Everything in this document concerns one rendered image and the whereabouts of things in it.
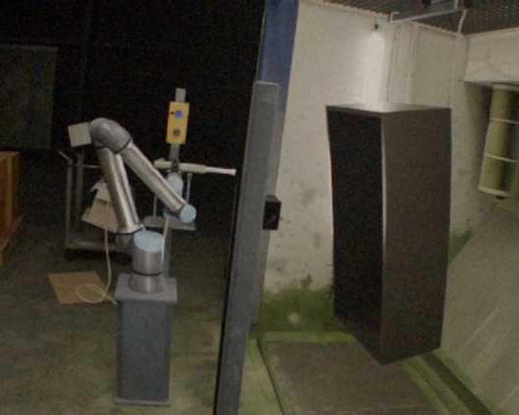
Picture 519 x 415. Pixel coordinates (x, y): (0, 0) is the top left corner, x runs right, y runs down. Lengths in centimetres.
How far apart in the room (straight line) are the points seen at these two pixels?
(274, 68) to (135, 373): 193
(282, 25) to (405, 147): 132
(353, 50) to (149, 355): 218
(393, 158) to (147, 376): 161
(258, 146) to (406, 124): 112
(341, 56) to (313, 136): 55
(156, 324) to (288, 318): 124
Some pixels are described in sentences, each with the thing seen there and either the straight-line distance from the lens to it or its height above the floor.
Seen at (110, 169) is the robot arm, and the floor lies 121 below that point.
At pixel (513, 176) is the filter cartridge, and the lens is 325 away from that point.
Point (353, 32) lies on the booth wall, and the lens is 316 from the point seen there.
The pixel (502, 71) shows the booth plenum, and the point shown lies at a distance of 320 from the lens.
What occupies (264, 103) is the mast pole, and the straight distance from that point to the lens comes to 100.
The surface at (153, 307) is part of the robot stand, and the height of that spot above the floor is 59.
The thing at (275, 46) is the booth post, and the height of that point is 196.
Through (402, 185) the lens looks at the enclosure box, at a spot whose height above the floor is 134.
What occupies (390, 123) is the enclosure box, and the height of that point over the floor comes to 159.
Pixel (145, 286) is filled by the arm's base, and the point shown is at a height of 68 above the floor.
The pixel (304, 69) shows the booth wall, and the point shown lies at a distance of 303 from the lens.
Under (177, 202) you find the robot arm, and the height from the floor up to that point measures 108.
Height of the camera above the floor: 159
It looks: 12 degrees down
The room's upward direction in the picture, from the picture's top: 7 degrees clockwise
